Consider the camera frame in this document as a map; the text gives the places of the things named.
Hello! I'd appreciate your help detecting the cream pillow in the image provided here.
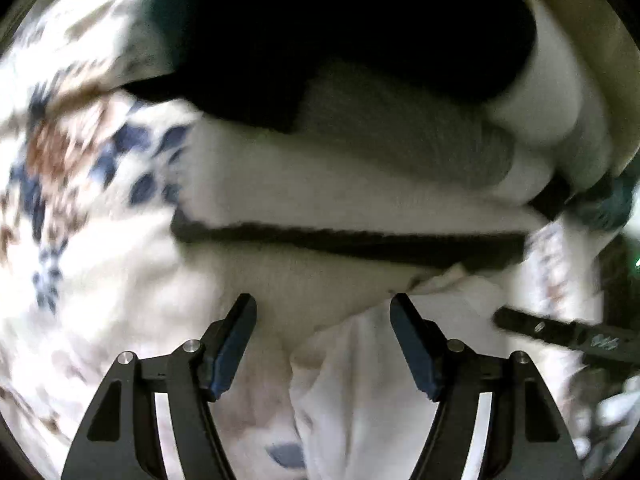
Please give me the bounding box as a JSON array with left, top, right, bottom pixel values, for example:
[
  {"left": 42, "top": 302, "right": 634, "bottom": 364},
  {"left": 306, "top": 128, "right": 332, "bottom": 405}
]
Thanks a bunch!
[{"left": 491, "top": 0, "right": 640, "bottom": 176}]

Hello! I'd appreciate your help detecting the white cloth garment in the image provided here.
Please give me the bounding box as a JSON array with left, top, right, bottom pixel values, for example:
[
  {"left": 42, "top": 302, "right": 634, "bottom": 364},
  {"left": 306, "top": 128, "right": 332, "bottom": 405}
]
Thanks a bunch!
[{"left": 290, "top": 266, "right": 506, "bottom": 479}]

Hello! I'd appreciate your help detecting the floral and checked fleece blanket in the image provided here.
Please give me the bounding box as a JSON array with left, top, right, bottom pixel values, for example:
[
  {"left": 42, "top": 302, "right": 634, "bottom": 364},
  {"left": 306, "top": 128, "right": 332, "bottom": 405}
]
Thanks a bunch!
[{"left": 1, "top": 0, "right": 599, "bottom": 479}]

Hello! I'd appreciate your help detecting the dark teal velvet garment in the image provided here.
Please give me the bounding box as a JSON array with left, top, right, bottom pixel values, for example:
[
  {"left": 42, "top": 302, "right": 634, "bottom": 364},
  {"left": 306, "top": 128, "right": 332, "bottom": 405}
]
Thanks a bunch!
[{"left": 566, "top": 172, "right": 636, "bottom": 232}]

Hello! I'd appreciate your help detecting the stack of folded clothes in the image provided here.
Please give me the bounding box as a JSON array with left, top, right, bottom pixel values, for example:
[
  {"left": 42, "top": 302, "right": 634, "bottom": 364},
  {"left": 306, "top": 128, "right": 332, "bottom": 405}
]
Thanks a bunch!
[{"left": 121, "top": 0, "right": 616, "bottom": 271}]

